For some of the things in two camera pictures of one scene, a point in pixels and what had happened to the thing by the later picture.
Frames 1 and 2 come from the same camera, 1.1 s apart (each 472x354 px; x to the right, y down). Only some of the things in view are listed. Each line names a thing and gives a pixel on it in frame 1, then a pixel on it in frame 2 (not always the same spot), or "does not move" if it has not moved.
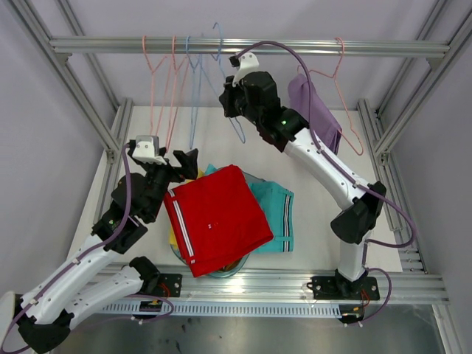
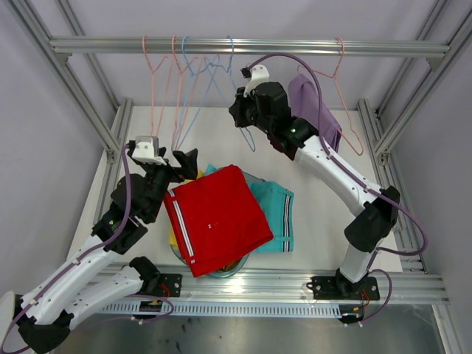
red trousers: (217, 218) does not move
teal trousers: (279, 203) does not move
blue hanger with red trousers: (219, 59) to (251, 140)
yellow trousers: (173, 237) does not move
